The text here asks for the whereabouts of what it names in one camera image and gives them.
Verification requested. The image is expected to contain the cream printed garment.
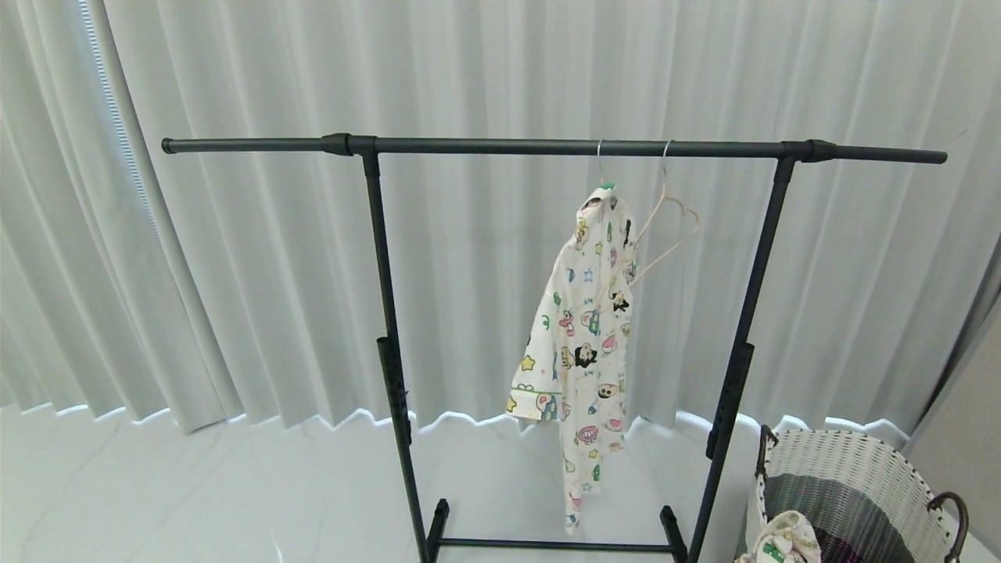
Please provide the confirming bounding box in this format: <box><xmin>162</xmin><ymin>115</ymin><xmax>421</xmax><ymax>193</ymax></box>
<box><xmin>507</xmin><ymin>186</ymin><xmax>638</xmax><ymax>536</ymax></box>
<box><xmin>735</xmin><ymin>510</ymin><xmax>822</xmax><ymax>563</ymax></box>

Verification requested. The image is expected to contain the white laundry basket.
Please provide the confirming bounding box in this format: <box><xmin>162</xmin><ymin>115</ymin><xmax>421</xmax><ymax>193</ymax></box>
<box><xmin>735</xmin><ymin>425</ymin><xmax>971</xmax><ymax>563</ymax></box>

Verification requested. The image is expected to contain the black clothes rack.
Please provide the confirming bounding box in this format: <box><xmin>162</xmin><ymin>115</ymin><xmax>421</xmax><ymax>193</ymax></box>
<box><xmin>160</xmin><ymin>133</ymin><xmax>949</xmax><ymax>563</ymax></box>

